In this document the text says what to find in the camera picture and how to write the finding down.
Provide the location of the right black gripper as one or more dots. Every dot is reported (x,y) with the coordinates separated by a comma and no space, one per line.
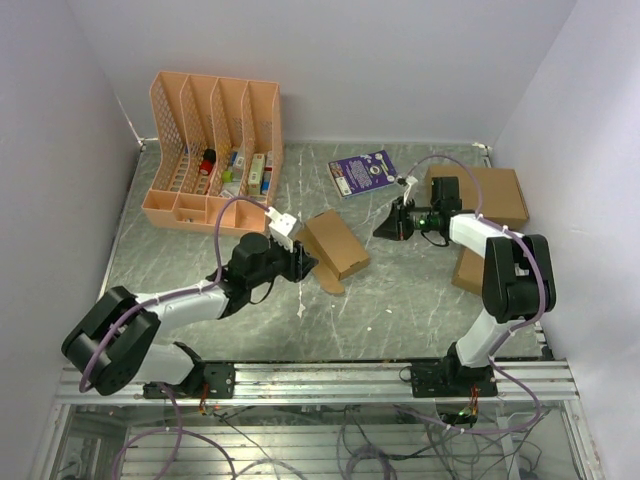
(395,227)

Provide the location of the purple book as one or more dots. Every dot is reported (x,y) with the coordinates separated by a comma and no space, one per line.
(362,173)

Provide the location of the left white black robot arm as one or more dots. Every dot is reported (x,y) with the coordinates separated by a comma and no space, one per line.
(113,345)

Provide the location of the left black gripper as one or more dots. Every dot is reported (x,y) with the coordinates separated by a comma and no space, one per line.
(299,263)

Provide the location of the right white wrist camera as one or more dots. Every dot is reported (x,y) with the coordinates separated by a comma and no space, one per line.
(410,184)

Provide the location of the brown cardboard box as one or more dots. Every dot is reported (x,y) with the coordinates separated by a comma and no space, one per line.
(327,238)

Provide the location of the white green carton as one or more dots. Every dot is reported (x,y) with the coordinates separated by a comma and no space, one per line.
(255,176)

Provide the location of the small folded cardboard box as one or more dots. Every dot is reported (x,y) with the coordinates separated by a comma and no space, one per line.
(468,272)

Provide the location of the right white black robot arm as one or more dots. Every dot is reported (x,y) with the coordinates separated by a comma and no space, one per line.
(517,287)

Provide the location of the pink plastic file organizer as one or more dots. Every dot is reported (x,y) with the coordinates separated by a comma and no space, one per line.
(237,118)

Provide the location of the aluminium rail frame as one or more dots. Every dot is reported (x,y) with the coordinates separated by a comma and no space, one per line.
(328,383)

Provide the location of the large folded cardboard box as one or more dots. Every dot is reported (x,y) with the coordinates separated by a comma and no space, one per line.
(503,201)

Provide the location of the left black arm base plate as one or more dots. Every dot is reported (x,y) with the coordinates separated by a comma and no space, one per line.
(208,380)

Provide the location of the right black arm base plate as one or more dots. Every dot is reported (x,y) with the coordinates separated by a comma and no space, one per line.
(436,380)

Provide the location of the red black bottle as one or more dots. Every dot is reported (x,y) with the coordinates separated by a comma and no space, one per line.
(208,162)

